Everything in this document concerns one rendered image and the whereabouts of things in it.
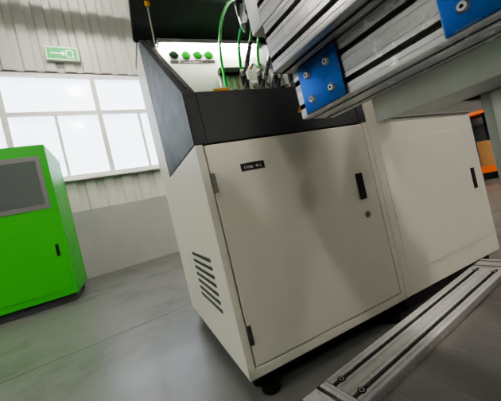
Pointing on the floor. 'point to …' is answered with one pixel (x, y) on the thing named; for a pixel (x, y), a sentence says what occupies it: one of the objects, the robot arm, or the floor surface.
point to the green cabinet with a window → (27, 235)
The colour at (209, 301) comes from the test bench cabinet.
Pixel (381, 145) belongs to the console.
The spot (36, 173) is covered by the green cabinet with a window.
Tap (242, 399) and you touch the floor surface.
